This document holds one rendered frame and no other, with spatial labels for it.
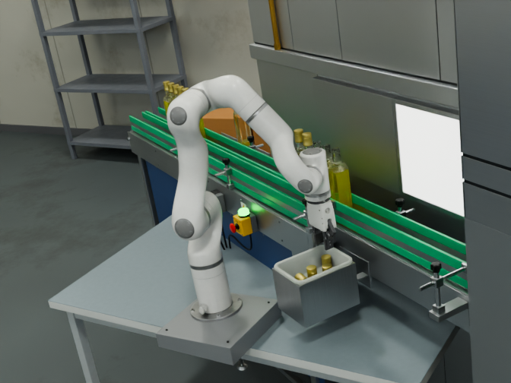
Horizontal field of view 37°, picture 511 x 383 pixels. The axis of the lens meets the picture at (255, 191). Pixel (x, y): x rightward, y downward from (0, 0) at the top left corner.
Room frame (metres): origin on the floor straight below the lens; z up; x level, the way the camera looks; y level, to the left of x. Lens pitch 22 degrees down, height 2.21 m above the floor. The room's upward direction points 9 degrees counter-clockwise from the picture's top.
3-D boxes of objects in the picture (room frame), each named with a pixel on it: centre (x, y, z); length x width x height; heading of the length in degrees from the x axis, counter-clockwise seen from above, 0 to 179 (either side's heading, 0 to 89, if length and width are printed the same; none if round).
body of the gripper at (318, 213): (2.25, -0.19, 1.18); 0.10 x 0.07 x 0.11; 27
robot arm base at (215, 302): (2.40, 0.21, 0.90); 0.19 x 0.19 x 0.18
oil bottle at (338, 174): (2.46, -0.29, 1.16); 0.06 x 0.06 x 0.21; 27
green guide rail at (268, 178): (3.23, 0.15, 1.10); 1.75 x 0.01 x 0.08; 26
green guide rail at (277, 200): (3.20, 0.22, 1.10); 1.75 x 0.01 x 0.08; 26
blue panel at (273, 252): (3.21, 0.13, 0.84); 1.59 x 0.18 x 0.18; 26
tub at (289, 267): (2.24, -0.15, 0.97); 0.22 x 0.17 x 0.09; 116
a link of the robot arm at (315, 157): (2.25, -0.19, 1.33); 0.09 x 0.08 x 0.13; 157
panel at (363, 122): (2.38, -0.48, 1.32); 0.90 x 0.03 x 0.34; 26
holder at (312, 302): (2.26, -0.17, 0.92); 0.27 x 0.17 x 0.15; 116
